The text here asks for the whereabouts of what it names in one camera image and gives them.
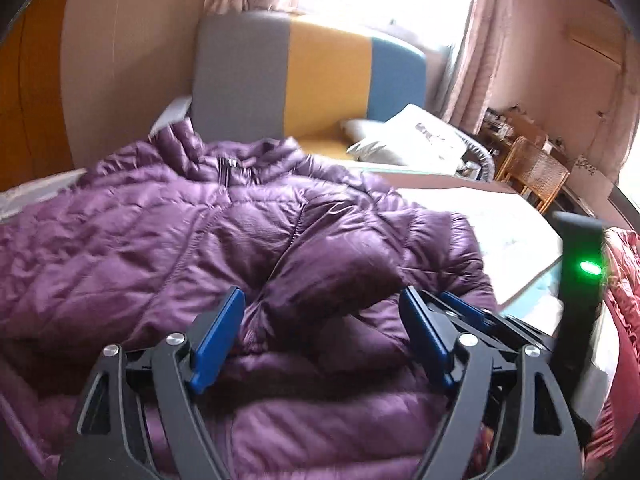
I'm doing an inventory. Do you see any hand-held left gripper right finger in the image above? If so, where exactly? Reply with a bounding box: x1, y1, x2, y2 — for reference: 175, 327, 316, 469
399, 286, 585, 480

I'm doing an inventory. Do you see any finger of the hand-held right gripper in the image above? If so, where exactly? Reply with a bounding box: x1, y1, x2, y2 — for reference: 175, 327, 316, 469
439, 291, 556, 356

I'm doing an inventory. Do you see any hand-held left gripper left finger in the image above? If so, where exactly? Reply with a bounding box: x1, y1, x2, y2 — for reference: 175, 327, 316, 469
57, 286, 246, 480

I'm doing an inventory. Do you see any purple down jacket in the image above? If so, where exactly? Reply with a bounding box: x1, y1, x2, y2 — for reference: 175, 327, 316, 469
0, 122, 501, 480

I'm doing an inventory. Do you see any red cloth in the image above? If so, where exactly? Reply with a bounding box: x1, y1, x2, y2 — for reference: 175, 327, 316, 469
584, 226, 640, 467

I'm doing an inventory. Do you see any striped bed sheet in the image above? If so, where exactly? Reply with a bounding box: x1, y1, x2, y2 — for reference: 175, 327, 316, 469
0, 159, 616, 480

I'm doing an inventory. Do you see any wicker chair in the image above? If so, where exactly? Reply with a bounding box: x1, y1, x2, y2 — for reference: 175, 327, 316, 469
494, 136, 571, 216

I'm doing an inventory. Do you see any cluttered wooden desk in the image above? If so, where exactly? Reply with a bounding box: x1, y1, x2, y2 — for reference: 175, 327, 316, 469
475, 106, 568, 163

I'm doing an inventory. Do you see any plain white pillow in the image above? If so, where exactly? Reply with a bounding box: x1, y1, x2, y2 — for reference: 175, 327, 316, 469
340, 119, 463, 177

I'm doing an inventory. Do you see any grey yellow blue headboard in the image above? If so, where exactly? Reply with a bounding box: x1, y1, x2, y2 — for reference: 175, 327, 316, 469
191, 10, 428, 142

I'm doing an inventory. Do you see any orange wooden wardrobe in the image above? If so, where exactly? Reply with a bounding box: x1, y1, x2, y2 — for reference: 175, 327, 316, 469
0, 0, 82, 192

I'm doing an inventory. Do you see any grey padded bed rail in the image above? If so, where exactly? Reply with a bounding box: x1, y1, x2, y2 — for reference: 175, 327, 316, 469
462, 130, 497, 182
149, 95, 194, 137

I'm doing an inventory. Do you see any wall air conditioner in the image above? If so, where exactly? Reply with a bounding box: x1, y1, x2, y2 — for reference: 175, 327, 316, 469
564, 21, 627, 67

